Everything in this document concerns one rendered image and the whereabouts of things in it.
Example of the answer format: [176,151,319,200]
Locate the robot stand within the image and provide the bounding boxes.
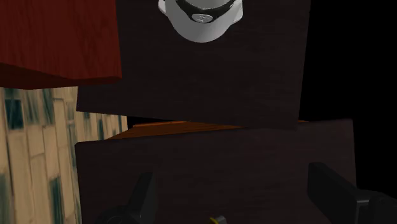
[76,0,312,130]

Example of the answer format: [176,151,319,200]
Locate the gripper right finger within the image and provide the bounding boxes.
[307,162,397,224]

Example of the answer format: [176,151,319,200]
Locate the dark brown wooden table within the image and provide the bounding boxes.
[74,118,358,224]

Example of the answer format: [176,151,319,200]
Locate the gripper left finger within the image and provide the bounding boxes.
[95,172,157,224]

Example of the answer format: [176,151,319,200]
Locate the red wooden cabinet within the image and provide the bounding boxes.
[0,0,123,90]

